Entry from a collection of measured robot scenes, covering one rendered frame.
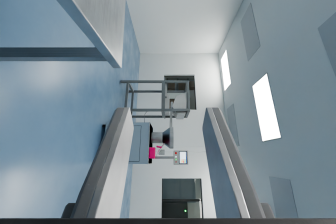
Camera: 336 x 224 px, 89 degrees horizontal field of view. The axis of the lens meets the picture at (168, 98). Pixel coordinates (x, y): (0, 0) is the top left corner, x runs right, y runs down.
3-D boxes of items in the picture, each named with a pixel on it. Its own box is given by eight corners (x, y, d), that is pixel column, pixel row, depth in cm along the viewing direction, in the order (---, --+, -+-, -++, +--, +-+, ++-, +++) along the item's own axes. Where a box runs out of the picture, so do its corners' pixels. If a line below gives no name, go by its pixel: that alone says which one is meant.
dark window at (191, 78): (163, 75, 616) (194, 75, 616) (163, 75, 617) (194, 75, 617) (163, 110, 571) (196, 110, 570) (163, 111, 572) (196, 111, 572)
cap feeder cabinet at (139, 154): (101, 121, 271) (149, 121, 271) (112, 128, 324) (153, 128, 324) (96, 164, 249) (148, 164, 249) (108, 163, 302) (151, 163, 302)
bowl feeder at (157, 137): (150, 125, 285) (173, 125, 284) (152, 129, 318) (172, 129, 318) (149, 156, 268) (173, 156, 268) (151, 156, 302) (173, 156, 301)
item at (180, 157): (151, 150, 292) (187, 150, 292) (151, 150, 301) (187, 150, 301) (150, 164, 284) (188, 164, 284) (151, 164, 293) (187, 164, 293)
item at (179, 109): (115, 66, 338) (191, 66, 337) (127, 88, 438) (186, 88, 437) (105, 141, 288) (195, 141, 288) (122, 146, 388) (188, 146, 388)
